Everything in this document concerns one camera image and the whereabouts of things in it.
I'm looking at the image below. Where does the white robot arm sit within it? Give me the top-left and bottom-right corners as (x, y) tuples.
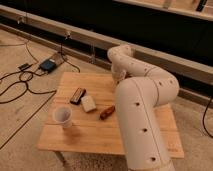
(107, 45), (179, 171)

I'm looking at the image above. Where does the brown sausage-shaped object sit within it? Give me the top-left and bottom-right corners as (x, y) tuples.
(100, 106), (115, 120)

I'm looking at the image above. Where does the white sponge block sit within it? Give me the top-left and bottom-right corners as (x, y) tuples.
(81, 96), (96, 112)

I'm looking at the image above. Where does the wooden table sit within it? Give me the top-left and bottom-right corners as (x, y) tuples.
(37, 71), (185, 167)

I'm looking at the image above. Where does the blue power adapter box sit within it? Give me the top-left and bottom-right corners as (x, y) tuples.
(39, 59), (56, 73)

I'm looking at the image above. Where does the small black floor device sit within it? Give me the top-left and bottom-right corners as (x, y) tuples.
(18, 63), (30, 70)

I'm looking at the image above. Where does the black cable on floor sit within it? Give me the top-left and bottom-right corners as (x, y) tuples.
(0, 39), (81, 105)

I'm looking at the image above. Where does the black cable at right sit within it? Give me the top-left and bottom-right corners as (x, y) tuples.
(201, 96), (213, 139)

